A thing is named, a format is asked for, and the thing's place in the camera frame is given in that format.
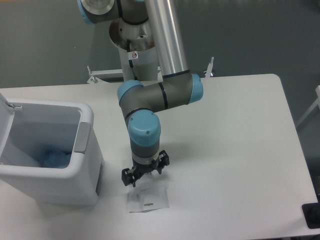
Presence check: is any clear plastic packaging bag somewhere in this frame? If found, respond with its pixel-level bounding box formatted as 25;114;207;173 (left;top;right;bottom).
127;173;170;213

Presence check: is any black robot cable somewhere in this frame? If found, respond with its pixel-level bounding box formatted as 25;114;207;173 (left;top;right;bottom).
126;38;139;82

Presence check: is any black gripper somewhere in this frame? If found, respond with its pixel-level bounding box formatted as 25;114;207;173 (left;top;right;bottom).
121;150;169;188

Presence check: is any white pedestal base frame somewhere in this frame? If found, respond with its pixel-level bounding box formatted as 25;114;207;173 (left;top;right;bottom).
86;56;216;84

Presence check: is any white trash can lid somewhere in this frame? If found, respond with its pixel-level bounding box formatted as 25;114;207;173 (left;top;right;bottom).
0;94;22;155

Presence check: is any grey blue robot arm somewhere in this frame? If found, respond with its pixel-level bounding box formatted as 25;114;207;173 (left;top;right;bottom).
77;0;204;186

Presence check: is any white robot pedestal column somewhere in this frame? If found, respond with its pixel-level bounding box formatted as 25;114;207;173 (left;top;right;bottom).
109;18;159;82

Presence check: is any white trash can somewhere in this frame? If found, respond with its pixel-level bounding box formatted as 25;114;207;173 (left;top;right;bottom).
0;97;104;205

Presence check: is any white frame at right edge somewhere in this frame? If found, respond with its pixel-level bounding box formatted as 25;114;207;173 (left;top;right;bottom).
296;85;320;132

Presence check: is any black device at table edge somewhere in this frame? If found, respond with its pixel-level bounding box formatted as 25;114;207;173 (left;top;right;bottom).
302;202;320;229

